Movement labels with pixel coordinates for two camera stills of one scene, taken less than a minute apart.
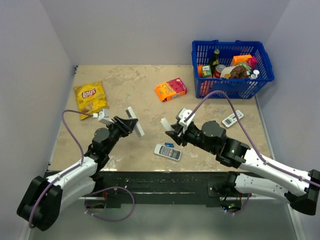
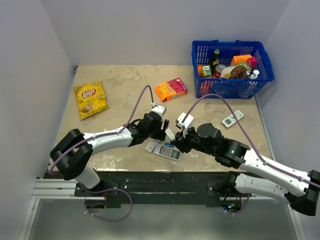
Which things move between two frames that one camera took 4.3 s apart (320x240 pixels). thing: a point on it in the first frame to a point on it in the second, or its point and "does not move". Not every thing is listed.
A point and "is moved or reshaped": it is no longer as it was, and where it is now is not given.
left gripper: (125, 126) to (161, 133)
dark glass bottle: (215, 62) does not move
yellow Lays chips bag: (92, 98) does not move
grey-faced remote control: (168, 152) does not move
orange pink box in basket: (250, 59) does not move
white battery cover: (165, 124) is moved or reshaped
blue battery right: (170, 144) does not move
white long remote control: (138, 128) is moved or reshaped
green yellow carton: (206, 70) does not move
